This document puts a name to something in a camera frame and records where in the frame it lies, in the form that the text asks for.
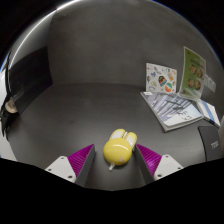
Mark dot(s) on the grey and white magazine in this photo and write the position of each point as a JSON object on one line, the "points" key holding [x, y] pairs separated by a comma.
{"points": [[173, 111]]}

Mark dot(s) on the yellow rabbit-shaped computer mouse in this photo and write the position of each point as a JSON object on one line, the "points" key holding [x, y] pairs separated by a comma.
{"points": [[117, 150]]}

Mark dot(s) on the dark grey mouse pad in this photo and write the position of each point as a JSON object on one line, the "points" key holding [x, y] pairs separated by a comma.
{"points": [[210, 143]]}

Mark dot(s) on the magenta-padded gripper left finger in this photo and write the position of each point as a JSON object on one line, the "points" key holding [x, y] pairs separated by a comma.
{"points": [[63, 166]]}

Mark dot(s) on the white ceiling light strip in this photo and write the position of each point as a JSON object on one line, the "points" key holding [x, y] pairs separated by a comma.
{"points": [[36, 25]]}

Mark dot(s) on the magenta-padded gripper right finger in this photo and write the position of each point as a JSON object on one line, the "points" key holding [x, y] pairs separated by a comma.
{"points": [[166, 165]]}

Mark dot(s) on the white wall switch plates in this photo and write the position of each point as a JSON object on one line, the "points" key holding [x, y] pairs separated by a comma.
{"points": [[210, 84]]}

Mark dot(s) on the white card with colourful stickers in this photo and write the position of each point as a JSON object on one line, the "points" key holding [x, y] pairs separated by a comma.
{"points": [[160, 78]]}

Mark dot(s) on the black flat wall panel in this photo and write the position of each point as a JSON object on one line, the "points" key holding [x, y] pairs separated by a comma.
{"points": [[30, 80]]}

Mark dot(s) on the white book with blue band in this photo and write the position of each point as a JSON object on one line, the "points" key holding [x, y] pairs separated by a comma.
{"points": [[210, 111]]}

